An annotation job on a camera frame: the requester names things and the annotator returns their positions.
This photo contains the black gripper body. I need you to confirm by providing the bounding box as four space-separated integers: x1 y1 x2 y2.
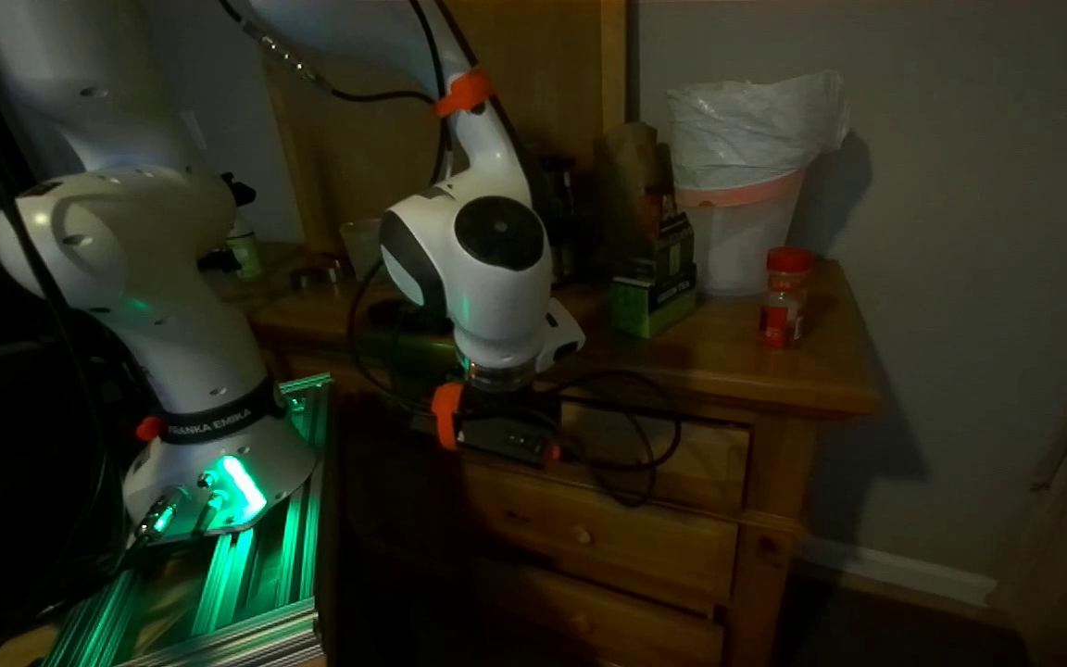
429 382 562 468

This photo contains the topmost wooden drawer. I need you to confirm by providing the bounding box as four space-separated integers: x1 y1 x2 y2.
561 404 753 516

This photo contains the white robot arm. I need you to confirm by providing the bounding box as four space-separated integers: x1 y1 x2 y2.
0 0 582 540

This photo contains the green and black box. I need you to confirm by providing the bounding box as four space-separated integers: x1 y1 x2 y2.
607 215 702 342

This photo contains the wooden dresser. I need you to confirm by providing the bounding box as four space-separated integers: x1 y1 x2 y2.
225 262 877 667

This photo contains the red spice jar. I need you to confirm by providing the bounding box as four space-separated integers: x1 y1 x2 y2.
758 250 816 347

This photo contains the white lined trash bin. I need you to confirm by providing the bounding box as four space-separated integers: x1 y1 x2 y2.
666 72 850 295

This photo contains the aluminium extrusion robot mount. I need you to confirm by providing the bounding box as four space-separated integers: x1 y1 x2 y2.
40 373 330 667

